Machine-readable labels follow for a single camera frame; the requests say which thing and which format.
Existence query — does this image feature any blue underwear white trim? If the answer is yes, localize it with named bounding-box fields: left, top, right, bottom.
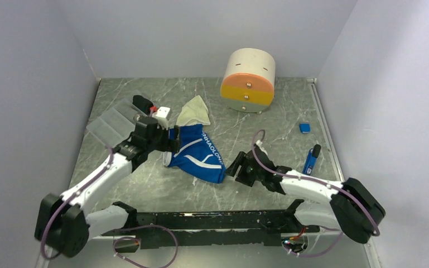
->
left=162, top=124, right=226, bottom=184

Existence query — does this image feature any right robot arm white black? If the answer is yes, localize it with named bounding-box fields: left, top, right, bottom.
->
left=224, top=145, right=386, bottom=244

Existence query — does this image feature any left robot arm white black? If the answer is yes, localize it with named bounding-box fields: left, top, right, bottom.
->
left=34, top=116, right=181, bottom=260

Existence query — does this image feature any black rolled sock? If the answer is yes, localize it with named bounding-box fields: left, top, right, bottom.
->
left=132, top=95, right=153, bottom=114

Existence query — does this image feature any cream yellow cloth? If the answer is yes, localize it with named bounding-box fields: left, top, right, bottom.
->
left=176, top=95, right=211, bottom=126

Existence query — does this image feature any clear plastic compartment tray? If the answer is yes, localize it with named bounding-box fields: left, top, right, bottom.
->
left=86, top=95, right=149, bottom=147

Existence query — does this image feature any small blue block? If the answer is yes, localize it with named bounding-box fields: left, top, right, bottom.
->
left=298, top=123, right=311, bottom=134

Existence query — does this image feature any round drawer cabinet orange yellow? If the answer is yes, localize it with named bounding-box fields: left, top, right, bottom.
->
left=220, top=48, right=276, bottom=113

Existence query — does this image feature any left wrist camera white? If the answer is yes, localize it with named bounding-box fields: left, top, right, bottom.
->
left=149, top=107, right=171, bottom=130

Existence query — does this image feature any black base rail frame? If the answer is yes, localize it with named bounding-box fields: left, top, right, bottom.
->
left=105, top=209, right=320, bottom=249

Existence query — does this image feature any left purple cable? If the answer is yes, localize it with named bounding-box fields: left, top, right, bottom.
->
left=40, top=146, right=180, bottom=268

